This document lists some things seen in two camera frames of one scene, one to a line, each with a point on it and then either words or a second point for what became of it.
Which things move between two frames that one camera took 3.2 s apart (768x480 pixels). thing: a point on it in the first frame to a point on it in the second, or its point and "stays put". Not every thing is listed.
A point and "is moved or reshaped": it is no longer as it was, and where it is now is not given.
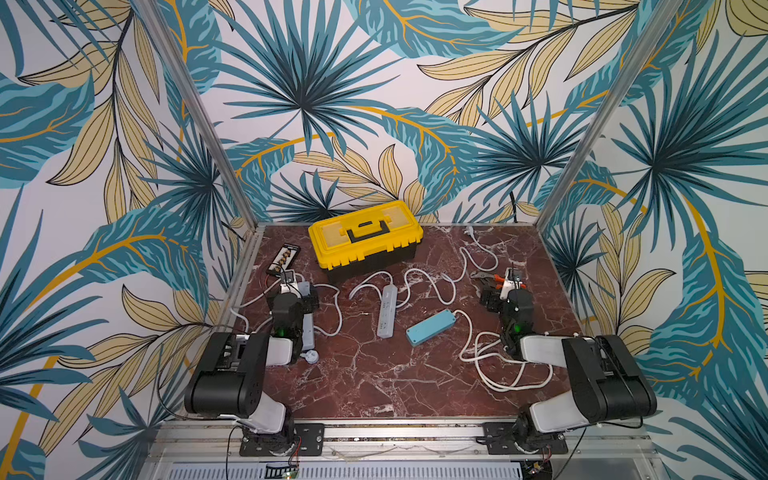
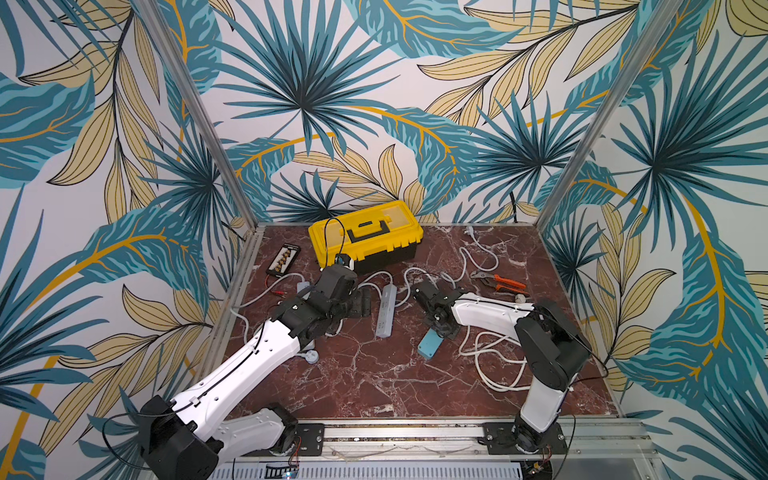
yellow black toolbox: (365, 240) stays put
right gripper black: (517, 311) to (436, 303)
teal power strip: (422, 331) is moved or reshaped
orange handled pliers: (491, 278) stays put
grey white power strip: (388, 310) stays put
